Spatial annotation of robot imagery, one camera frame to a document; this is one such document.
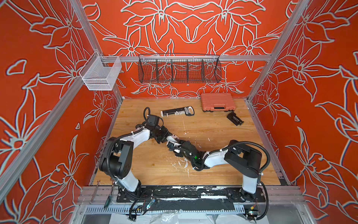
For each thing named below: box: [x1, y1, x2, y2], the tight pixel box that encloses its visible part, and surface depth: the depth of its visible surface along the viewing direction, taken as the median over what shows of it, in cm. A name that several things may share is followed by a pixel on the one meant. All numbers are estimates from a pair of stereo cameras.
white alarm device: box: [165, 133, 180, 142], surface depth 87 cm
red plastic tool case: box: [200, 92, 236, 112], surface depth 114 cm
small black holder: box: [226, 112, 245, 126], surface depth 106 cm
